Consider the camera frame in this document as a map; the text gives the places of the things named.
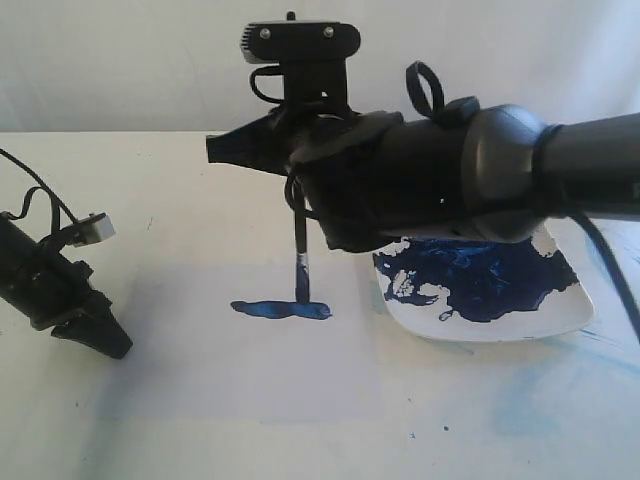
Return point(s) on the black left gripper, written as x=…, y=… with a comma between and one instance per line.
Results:
x=52, y=291

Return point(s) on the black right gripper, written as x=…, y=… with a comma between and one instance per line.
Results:
x=351, y=179

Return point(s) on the black paintbrush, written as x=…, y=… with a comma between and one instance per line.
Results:
x=302, y=278

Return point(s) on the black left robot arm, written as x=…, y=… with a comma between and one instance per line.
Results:
x=15, y=239

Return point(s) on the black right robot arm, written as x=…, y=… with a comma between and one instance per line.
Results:
x=474, y=174

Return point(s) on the white sheet of paper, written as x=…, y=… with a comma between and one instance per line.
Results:
x=200, y=353

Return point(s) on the white square paint plate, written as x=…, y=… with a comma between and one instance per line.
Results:
x=482, y=292

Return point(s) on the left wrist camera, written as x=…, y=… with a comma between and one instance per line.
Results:
x=93, y=229

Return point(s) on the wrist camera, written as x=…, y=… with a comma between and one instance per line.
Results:
x=93, y=229
x=310, y=57

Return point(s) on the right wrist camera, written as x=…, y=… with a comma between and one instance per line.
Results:
x=310, y=57

